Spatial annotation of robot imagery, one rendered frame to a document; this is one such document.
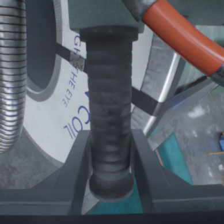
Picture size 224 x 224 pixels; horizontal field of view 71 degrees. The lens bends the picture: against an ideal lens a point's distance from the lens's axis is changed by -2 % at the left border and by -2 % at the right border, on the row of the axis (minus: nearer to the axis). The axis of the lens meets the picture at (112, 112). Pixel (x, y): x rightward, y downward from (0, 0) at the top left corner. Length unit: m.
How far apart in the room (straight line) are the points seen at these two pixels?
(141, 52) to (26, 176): 1.23
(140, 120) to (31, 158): 1.14
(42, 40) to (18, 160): 0.84
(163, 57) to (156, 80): 0.04
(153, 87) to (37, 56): 0.79
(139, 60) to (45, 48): 0.78
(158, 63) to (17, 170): 1.23
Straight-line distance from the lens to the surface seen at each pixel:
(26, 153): 1.36
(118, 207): 1.83
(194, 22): 0.19
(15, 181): 1.36
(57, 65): 0.52
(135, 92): 0.31
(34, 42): 1.02
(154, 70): 0.29
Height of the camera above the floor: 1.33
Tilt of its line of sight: 47 degrees down
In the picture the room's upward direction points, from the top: 70 degrees clockwise
